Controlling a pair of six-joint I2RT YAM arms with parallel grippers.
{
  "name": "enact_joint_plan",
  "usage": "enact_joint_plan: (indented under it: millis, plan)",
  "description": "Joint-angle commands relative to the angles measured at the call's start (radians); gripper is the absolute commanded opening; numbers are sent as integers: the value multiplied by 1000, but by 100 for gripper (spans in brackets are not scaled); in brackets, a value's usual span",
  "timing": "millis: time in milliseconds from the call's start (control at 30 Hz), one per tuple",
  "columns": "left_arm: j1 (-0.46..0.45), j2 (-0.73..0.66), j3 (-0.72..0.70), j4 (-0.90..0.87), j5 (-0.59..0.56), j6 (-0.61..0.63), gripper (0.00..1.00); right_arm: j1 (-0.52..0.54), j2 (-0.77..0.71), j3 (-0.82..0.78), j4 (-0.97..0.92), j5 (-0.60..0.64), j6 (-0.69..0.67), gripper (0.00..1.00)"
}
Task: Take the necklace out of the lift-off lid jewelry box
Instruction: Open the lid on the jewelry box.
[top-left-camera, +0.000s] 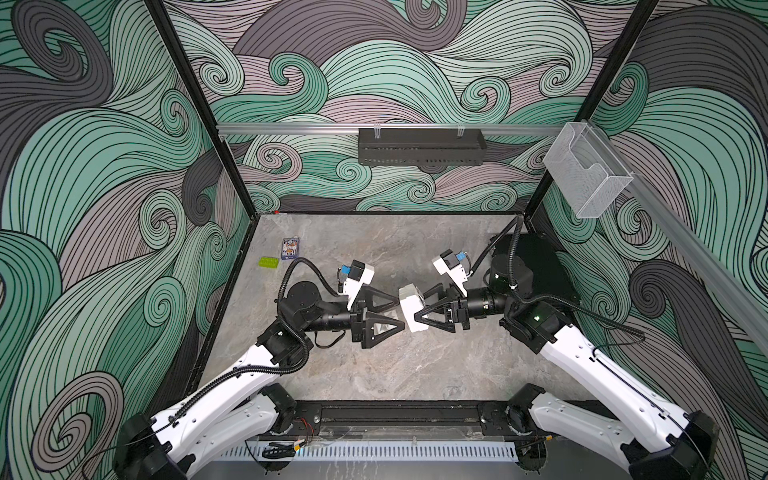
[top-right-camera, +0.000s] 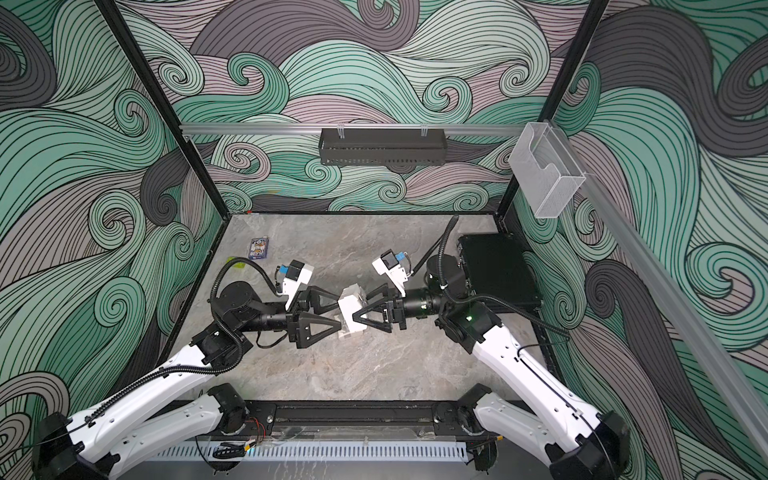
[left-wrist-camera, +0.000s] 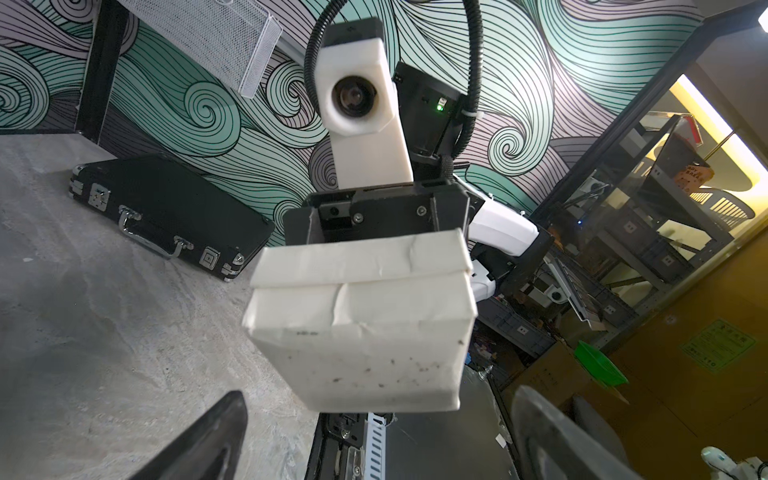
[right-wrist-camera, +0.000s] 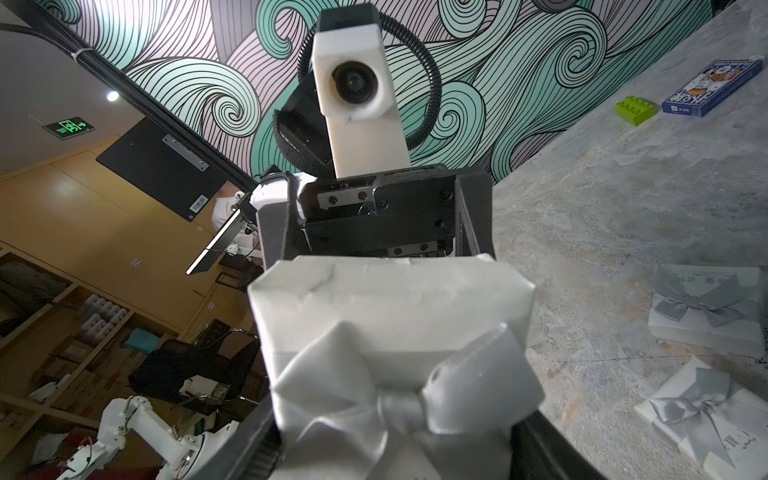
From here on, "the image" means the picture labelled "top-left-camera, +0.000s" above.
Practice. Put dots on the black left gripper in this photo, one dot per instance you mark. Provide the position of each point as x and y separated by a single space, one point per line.
359 335

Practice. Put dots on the aluminium wall rail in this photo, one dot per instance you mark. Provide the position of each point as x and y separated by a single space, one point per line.
305 128
711 220

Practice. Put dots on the green toy building brick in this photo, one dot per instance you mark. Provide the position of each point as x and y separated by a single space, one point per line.
268 262

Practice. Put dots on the aluminium wall rail back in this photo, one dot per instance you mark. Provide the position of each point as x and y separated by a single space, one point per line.
305 128

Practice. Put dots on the black corner frame post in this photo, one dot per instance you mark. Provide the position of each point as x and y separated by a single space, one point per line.
163 23

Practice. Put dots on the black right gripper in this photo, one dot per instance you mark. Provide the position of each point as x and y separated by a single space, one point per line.
458 311

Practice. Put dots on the black case on table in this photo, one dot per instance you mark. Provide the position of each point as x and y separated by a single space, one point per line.
536 274

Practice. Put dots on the black wall tray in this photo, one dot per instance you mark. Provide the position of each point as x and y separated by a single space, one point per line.
433 149

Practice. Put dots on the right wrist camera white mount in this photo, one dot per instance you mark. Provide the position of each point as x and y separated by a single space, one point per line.
452 264

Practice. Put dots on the clear acrylic wall holder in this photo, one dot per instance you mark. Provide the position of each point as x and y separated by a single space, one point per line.
587 169

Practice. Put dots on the white slotted cable duct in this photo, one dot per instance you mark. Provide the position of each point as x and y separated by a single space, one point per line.
381 451

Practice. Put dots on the aluminium wall rail right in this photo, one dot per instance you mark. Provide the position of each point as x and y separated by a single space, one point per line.
711 220

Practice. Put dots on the blue playing card box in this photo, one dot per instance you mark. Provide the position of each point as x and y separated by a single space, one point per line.
290 248

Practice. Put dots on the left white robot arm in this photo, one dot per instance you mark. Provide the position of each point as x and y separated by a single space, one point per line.
246 399

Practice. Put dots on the right black corner post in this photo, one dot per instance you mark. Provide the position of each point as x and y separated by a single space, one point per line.
615 60

